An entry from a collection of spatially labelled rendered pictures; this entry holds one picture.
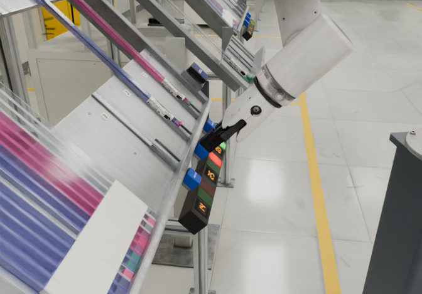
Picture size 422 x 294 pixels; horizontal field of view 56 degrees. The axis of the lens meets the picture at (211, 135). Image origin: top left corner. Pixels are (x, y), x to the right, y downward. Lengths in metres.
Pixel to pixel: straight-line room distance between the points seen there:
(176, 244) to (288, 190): 0.64
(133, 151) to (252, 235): 1.09
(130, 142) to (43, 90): 1.44
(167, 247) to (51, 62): 1.00
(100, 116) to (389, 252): 0.72
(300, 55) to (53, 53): 1.45
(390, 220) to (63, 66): 1.52
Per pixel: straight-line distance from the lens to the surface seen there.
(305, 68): 0.70
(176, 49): 1.24
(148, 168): 0.66
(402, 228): 0.98
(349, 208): 1.92
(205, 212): 0.72
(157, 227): 0.56
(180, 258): 1.57
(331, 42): 0.69
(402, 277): 1.01
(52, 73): 2.02
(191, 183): 0.72
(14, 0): 0.78
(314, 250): 1.66
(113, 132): 0.66
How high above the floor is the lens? 1.09
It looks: 27 degrees down
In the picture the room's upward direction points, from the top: straight up
